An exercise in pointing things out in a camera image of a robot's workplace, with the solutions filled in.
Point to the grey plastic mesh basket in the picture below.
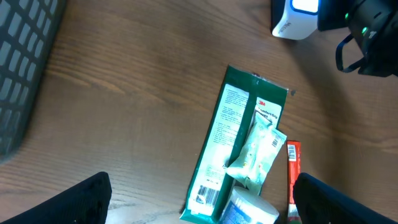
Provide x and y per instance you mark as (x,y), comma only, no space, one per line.
(28,30)

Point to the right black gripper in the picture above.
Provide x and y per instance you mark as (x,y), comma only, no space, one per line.
(372,25)

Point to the blue white yogurt cup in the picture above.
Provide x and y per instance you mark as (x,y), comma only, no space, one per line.
(244,207)

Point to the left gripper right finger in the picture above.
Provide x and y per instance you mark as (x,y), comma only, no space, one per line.
(317,202)

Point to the white teal wipes packet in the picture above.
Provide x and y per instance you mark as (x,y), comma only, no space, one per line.
(257,155)

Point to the white barcode scanner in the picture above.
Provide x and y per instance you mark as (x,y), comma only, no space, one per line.
(294,19)

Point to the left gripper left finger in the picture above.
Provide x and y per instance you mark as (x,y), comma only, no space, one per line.
(84,203)

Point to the red coffee stick sachet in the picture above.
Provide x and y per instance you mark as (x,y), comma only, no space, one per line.
(294,169)

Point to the green white glove package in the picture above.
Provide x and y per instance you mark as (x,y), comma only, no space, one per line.
(240,93)

